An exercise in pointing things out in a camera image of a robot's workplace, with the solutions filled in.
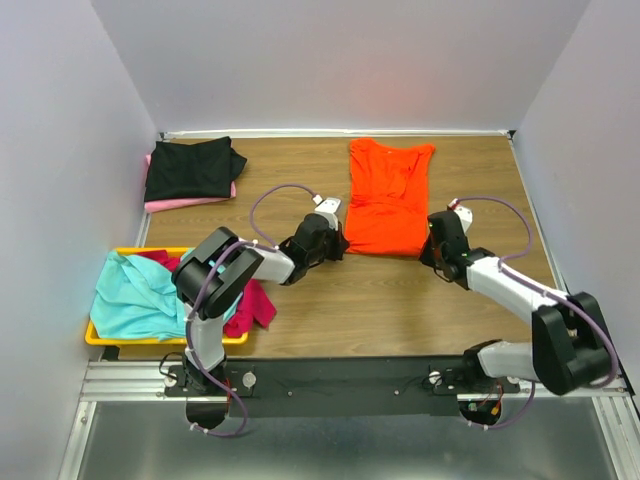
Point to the teal t shirt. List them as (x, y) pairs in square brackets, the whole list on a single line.
[(130, 295)]

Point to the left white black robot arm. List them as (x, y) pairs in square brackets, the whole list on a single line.
[(211, 277)]

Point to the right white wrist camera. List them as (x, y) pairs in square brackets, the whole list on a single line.
[(464, 214)]

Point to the magenta t shirt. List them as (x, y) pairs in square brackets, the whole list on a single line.
[(252, 307)]

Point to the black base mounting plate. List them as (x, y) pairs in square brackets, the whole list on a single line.
[(333, 387)]

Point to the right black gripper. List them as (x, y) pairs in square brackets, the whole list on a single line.
[(425, 256)]

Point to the pink folded t shirt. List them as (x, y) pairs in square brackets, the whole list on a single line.
[(190, 202)]

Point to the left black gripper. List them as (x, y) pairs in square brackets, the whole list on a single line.
[(340, 244)]

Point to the orange t shirt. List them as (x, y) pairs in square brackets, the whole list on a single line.
[(388, 205)]

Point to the black folded t shirt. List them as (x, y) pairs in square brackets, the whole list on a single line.
[(185, 171)]

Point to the aluminium rail frame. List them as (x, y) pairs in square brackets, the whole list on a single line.
[(127, 428)]

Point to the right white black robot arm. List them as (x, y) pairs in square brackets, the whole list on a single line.
[(570, 347)]

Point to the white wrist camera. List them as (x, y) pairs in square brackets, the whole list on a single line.
[(464, 214), (326, 205)]

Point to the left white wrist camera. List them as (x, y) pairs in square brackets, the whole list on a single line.
[(326, 205)]

